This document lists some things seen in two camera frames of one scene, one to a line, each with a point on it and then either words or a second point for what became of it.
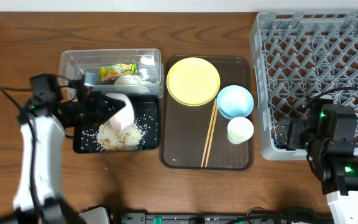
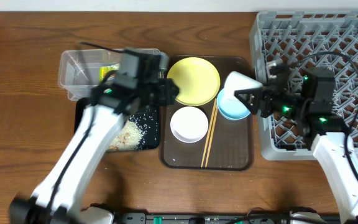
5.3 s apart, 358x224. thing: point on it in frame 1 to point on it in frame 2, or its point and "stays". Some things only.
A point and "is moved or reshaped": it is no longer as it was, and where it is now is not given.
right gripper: x=286 y=134 to x=263 y=101
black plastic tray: x=146 y=115 stays
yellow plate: x=193 y=81 stays
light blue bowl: x=234 y=101 stays
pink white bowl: x=124 y=119 is moved or reshaped
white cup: x=239 y=129 to x=235 y=81
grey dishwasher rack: x=300 y=55 stays
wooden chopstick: x=212 y=138 stays
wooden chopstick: x=208 y=134 stays
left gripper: x=89 y=106 to x=165 y=92
